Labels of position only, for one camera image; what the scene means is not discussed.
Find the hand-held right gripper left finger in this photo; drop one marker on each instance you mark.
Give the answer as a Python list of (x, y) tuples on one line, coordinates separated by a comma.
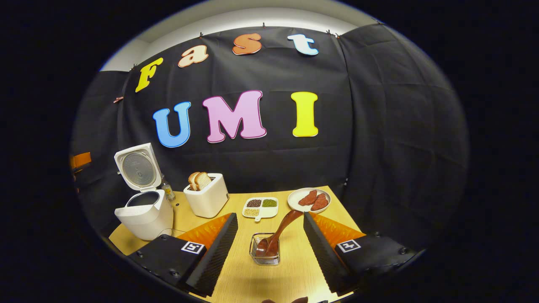
[(219, 252)]

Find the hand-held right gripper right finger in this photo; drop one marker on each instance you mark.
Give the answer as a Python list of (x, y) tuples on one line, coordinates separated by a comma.
[(322, 256)]

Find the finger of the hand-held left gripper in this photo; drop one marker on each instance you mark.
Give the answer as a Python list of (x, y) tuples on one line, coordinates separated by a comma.
[(81, 160)]

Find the brown wooden spoon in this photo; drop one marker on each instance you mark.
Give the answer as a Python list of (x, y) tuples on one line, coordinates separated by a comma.
[(286, 225)]

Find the white rice cooker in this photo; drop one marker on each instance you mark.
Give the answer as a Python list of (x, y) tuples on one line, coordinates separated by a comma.
[(145, 219)]

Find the yellow soybeans pile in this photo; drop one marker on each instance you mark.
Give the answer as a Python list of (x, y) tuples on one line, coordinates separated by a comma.
[(251, 212)]

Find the white toaster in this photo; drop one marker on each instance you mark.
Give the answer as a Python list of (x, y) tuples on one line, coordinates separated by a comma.
[(208, 200)]

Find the red meat slice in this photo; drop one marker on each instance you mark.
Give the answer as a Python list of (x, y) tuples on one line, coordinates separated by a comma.
[(308, 198), (320, 203)]

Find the dark beans pile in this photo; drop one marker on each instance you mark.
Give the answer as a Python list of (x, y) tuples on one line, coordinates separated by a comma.
[(254, 203)]

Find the white divided dish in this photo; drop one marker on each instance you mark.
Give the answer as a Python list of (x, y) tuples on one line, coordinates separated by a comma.
[(265, 211)]

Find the white round plate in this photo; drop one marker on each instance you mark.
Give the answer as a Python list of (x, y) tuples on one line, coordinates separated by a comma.
[(294, 201)]

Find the green beans pile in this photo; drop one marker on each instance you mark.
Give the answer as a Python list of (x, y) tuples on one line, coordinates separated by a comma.
[(269, 203)]

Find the bread slice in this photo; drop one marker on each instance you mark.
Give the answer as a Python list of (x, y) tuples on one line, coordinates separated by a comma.
[(203, 180), (193, 180)]

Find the small glass bottle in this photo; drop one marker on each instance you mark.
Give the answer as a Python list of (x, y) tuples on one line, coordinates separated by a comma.
[(169, 191)]

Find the black backdrop cloth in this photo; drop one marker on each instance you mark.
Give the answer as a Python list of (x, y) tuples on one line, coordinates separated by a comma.
[(379, 126)]

